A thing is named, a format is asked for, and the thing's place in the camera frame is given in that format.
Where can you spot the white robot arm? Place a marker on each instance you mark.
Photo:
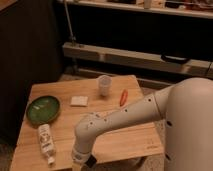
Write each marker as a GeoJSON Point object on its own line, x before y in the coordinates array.
{"type": "Point", "coordinates": [187, 109]}

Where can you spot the clear plastic cup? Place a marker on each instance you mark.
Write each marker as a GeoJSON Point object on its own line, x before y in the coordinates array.
{"type": "Point", "coordinates": [104, 84]}

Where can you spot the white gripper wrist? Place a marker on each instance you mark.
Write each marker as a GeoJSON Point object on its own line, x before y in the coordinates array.
{"type": "Point", "coordinates": [79, 158]}

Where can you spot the black object on shelf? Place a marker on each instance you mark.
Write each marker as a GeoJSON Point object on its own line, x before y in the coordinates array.
{"type": "Point", "coordinates": [174, 59]}

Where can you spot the green round plate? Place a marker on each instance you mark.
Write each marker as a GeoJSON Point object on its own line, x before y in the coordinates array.
{"type": "Point", "coordinates": [42, 110]}

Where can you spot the metal pole stand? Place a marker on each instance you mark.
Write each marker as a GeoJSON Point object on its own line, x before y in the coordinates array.
{"type": "Point", "coordinates": [72, 38]}

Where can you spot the white shelf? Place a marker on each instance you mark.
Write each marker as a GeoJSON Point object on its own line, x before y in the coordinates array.
{"type": "Point", "coordinates": [128, 7]}
{"type": "Point", "coordinates": [137, 59]}

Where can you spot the clear plastic bottle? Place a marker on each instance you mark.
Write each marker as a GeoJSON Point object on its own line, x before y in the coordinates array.
{"type": "Point", "coordinates": [46, 143]}

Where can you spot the white lower shelf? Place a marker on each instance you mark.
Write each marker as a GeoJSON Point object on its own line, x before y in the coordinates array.
{"type": "Point", "coordinates": [137, 59]}

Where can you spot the orange carrot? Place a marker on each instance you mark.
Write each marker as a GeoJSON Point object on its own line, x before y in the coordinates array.
{"type": "Point", "coordinates": [123, 98]}

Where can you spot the wooden table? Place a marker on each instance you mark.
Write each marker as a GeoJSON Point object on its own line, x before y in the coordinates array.
{"type": "Point", "coordinates": [137, 141]}

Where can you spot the white upper shelf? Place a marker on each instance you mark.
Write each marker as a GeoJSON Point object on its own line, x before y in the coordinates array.
{"type": "Point", "coordinates": [128, 7]}

